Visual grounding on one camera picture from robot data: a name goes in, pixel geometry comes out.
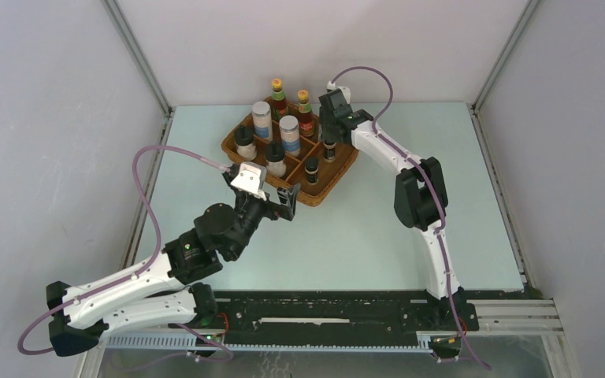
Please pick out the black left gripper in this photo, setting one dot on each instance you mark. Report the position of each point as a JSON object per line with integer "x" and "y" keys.
{"x": 287, "y": 198}

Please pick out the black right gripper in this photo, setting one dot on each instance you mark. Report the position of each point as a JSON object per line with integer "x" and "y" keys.
{"x": 324, "y": 127}

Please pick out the small black-cap bottle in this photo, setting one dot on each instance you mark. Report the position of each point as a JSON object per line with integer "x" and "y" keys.
{"x": 329, "y": 151}
{"x": 311, "y": 169}

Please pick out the black-cap spice bottle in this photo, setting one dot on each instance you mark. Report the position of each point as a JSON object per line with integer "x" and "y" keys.
{"x": 274, "y": 157}
{"x": 245, "y": 143}

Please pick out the clear-lid blue-label spice jar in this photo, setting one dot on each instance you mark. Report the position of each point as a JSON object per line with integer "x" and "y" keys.
{"x": 289, "y": 135}

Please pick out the red sauce bottle yellow cap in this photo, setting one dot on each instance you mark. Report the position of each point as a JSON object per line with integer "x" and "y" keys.
{"x": 280, "y": 102}

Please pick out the clear-lid white spice jar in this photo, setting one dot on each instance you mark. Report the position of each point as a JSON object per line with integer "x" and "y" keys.
{"x": 262, "y": 120}

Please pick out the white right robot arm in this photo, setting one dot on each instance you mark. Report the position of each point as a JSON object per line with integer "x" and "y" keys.
{"x": 420, "y": 199}

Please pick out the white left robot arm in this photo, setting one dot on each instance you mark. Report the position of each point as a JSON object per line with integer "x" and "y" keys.
{"x": 166, "y": 288}

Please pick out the brown wicker divided tray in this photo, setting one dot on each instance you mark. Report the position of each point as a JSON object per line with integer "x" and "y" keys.
{"x": 329, "y": 173}

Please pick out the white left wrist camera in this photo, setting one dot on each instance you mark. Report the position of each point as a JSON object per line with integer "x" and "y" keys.
{"x": 250, "y": 178}

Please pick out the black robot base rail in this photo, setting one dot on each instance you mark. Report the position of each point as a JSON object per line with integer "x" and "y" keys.
{"x": 334, "y": 318}

